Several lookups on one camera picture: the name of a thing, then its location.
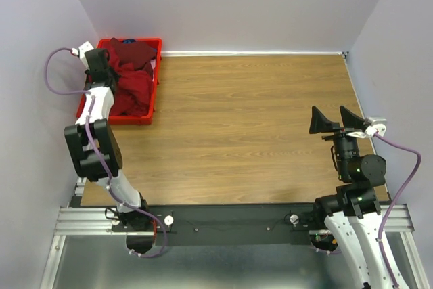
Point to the red t-shirt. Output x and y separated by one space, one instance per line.
134 87

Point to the red plastic bin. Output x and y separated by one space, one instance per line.
97 102

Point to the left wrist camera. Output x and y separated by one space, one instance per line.
82 50

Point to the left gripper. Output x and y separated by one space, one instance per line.
115 76

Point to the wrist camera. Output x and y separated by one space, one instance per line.
82 50
370 127

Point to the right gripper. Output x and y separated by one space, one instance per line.
320 123

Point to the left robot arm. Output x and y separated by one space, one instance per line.
94 151

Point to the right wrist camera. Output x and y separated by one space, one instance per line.
370 127

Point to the maroon t-shirt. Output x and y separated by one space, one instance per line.
137 55

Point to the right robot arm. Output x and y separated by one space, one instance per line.
353 214

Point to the pink t-shirt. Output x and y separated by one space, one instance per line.
153 65

